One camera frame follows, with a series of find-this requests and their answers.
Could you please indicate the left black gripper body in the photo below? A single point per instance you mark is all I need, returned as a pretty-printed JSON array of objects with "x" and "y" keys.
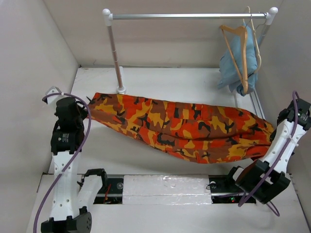
[{"x": 83, "y": 115}]

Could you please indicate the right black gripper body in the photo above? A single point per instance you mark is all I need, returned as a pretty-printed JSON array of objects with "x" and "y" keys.
[{"x": 272, "y": 136}]

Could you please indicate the orange camouflage trousers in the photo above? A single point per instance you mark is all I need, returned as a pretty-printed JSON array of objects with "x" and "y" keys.
[{"x": 200, "y": 133}]

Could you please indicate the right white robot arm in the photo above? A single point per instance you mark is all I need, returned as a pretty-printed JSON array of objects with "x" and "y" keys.
[{"x": 266, "y": 178}]

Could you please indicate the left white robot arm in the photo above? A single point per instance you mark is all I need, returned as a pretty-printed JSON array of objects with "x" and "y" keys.
[{"x": 66, "y": 207}]

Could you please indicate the light blue hanging garment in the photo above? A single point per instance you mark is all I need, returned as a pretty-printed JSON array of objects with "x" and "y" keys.
[{"x": 235, "y": 71}]

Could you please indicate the white metal clothes rack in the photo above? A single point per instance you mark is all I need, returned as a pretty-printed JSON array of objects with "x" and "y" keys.
[{"x": 109, "y": 17}]

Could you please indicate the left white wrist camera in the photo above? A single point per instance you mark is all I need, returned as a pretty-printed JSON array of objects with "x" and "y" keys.
[{"x": 51, "y": 100}]

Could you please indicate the aluminium side rail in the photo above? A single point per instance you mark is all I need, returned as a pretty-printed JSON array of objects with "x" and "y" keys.
[{"x": 256, "y": 104}]

